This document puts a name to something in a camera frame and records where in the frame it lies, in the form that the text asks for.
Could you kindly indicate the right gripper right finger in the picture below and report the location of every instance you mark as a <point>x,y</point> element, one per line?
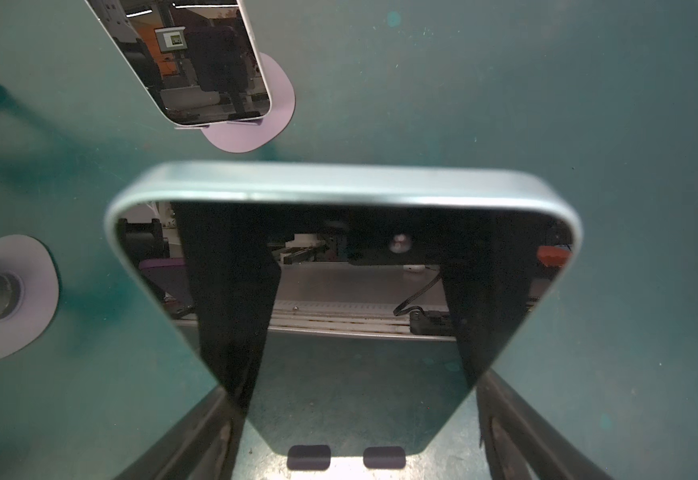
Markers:
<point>519,443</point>

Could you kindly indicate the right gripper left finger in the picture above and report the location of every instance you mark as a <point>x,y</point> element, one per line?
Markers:
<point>201,445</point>

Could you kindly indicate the teal-edged phone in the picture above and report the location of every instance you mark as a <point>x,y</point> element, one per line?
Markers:
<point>362,290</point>

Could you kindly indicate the pink-edged phone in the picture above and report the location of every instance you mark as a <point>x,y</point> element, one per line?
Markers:
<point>198,60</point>

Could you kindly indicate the purple stand right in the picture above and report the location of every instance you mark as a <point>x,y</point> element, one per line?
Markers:
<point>29,292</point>

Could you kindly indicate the green table mat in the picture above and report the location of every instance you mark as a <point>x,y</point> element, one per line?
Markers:
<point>599,98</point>

